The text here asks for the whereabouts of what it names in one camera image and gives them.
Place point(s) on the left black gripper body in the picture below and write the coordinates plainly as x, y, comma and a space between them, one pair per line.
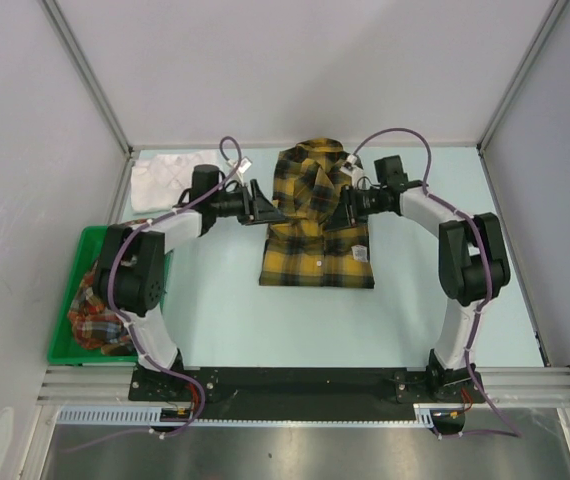
250, 210

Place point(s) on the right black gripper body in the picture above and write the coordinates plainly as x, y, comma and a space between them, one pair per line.
359, 204

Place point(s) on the yellow plaid long sleeve shirt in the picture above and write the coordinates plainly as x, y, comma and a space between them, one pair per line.
302, 252

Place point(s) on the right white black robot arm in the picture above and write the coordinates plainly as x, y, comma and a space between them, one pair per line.
473, 265

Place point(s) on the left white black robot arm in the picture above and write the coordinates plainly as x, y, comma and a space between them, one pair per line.
211, 196

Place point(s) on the white folded shirt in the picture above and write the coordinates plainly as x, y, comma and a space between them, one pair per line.
157, 183

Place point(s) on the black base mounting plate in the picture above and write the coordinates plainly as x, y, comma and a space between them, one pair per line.
327, 394

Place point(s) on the red plaid crumpled shirt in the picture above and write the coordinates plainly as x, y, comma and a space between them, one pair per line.
94, 326

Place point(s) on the green plastic bin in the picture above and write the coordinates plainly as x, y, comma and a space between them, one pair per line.
65, 310

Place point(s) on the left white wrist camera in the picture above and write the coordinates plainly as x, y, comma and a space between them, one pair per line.
241, 167

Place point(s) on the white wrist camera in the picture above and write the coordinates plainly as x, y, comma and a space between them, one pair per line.
352, 167
241, 167

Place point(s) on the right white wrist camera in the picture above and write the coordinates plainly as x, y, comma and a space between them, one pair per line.
352, 167

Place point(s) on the white slotted cable duct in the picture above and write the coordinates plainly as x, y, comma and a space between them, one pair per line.
160, 417

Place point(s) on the left aluminium corner post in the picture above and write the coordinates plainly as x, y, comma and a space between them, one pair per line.
73, 49

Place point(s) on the aluminium corner post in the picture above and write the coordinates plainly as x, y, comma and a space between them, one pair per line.
527, 62
73, 49

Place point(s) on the aluminium front frame rail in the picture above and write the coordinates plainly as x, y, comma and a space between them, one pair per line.
519, 387

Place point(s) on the right aluminium corner post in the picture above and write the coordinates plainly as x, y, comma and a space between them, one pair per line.
527, 62

